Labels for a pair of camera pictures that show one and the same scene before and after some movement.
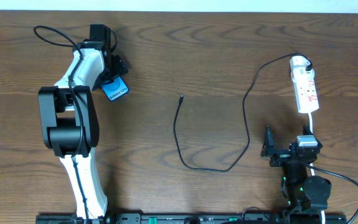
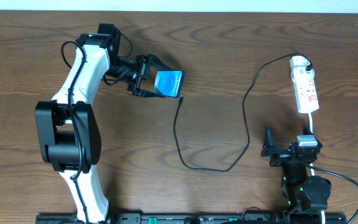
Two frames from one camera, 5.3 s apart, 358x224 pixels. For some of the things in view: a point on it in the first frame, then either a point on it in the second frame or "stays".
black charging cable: [309, 68] stays
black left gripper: [117, 66] -> [138, 75]
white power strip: [304, 88] stays
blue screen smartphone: [115, 89] -> [169, 83]
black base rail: [194, 218] stays
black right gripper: [284, 155] stays
